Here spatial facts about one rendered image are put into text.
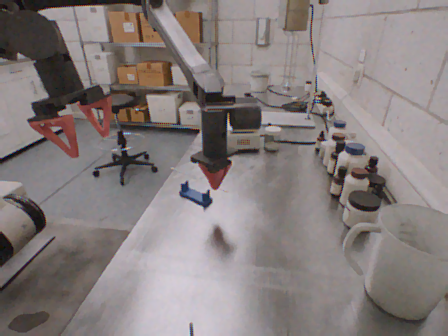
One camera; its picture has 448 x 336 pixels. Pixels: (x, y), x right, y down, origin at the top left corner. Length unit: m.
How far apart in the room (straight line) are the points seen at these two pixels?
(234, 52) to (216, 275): 3.03
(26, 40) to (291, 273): 0.55
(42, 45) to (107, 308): 0.41
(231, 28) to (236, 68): 0.42
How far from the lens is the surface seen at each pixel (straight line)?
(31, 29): 0.45
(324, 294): 0.55
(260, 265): 0.57
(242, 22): 3.37
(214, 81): 0.61
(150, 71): 3.24
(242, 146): 1.00
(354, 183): 0.73
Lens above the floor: 1.17
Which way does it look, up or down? 29 degrees down
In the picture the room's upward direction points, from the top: straight up
